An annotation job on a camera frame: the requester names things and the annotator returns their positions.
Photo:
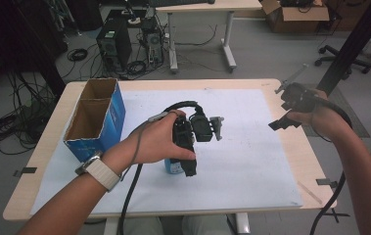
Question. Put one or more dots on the small black computer tower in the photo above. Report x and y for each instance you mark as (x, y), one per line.
(153, 39)

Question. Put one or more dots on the person's left hand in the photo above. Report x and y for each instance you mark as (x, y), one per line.
(153, 140)

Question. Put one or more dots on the white band wristwatch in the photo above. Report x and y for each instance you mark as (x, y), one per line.
(103, 173)

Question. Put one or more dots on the large black computer tower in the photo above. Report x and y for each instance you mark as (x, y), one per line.
(114, 44)

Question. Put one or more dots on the open brown cardboard box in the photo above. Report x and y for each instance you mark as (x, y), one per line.
(297, 18)

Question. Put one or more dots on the black metal stand beam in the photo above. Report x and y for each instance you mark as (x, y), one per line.
(352, 45)

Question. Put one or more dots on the black office chair base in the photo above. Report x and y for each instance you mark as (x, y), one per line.
(343, 60)

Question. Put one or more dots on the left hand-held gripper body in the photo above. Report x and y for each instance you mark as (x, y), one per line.
(202, 129)

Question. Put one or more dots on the dark curtain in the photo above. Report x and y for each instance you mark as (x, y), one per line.
(16, 39)

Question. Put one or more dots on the blue cardboard box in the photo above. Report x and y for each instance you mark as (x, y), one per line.
(101, 127)

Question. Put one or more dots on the person's right hand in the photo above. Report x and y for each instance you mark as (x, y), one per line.
(323, 120)

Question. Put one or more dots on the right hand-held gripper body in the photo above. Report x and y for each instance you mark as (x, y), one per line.
(299, 96)

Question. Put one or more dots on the small blue bottle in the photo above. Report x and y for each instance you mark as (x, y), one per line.
(173, 167)

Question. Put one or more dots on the white table leg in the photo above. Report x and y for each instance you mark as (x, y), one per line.
(242, 224)

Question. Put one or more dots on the white-legged wooden desk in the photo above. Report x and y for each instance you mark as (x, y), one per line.
(206, 6)

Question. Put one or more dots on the black tape strip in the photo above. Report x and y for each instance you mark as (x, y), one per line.
(326, 182)
(26, 170)

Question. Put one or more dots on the black tape cross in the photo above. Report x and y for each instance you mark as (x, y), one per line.
(336, 215)

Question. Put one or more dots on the white table mat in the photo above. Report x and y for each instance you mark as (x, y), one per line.
(232, 169)

